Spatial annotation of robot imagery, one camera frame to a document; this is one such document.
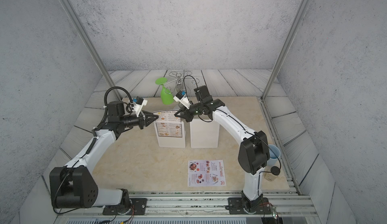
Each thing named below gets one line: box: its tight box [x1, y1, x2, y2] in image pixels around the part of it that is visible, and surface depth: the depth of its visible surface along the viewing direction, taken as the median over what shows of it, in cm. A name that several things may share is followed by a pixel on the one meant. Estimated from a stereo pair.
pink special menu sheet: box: [187, 159, 227, 187], surface depth 86 cm
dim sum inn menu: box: [152, 109, 183, 138], surface depth 84 cm
